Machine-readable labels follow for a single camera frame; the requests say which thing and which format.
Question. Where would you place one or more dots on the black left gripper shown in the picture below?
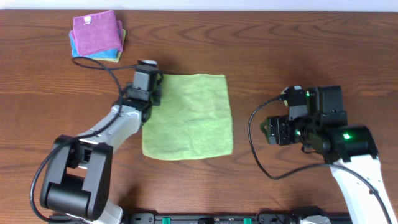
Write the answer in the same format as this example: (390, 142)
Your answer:
(157, 90)

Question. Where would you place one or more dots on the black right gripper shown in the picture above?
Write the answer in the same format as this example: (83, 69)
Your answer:
(277, 130)

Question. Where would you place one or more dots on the green microfiber cloth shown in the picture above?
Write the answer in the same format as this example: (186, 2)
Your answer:
(193, 121)

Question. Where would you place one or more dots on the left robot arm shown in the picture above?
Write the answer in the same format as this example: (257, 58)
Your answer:
(78, 176)

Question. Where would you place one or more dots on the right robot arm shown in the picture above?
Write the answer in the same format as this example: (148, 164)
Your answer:
(317, 120)

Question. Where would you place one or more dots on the light green folded cloth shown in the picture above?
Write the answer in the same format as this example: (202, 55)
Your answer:
(120, 50)

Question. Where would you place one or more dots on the blue folded cloth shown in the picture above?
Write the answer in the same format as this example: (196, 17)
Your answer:
(107, 54)

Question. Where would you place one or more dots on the purple folded cloth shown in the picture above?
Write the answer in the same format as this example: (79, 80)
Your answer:
(97, 32)

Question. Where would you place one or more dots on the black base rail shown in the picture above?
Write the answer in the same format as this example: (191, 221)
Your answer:
(260, 218)

